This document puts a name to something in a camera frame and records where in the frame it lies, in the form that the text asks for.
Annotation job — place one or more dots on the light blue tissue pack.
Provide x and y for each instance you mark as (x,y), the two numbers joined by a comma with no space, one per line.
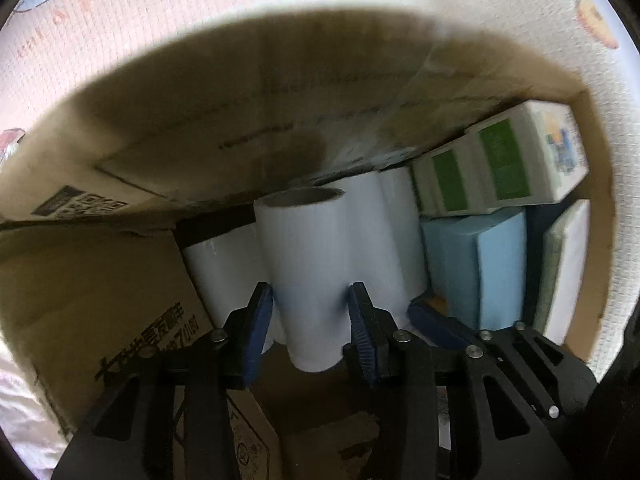
(495,270)

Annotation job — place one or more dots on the white paper roll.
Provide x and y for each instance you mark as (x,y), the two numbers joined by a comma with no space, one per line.
(370,240)
(305,270)
(220,270)
(407,240)

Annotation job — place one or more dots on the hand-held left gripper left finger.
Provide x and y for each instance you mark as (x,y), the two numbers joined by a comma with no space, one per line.
(257,330)

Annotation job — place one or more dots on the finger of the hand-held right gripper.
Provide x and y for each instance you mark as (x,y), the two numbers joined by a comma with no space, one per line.
(435,327)

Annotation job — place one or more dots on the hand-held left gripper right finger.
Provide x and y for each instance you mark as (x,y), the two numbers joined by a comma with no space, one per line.
(362,345)

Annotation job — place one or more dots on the brown cardboard box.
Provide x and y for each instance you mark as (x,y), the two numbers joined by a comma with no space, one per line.
(150,135)

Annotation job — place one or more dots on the white box with green label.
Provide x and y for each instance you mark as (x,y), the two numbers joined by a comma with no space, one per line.
(445,180)
(505,160)

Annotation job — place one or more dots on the pink cartoon printed quilt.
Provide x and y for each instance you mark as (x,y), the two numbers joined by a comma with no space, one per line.
(150,0)

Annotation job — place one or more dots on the flat white packet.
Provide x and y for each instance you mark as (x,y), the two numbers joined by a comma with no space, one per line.
(565,270)

